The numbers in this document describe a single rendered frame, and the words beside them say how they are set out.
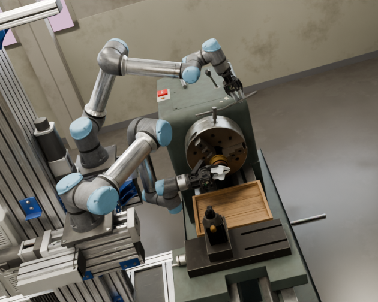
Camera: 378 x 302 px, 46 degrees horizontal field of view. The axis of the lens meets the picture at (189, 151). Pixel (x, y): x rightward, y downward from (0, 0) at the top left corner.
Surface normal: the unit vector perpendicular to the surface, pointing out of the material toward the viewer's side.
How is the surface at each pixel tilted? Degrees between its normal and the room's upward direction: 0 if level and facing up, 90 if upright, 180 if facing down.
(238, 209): 0
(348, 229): 0
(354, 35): 90
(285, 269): 0
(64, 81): 90
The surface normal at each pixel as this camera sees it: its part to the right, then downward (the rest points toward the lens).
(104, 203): 0.73, 0.22
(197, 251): -0.25, -0.81
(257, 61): 0.11, 0.51
